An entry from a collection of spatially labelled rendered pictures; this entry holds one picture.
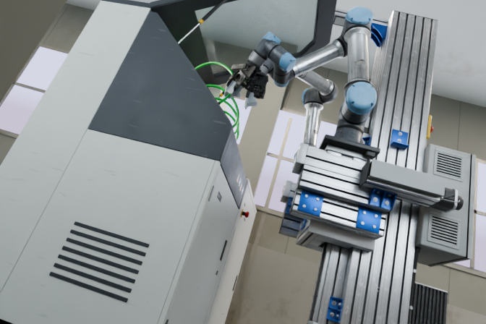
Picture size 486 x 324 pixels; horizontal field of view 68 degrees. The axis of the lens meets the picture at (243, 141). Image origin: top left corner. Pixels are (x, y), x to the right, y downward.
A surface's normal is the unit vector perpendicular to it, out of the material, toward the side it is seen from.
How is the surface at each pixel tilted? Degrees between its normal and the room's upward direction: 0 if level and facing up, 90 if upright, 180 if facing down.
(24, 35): 90
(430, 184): 90
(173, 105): 90
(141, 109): 90
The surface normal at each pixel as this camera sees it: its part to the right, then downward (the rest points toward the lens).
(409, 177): 0.01, -0.40
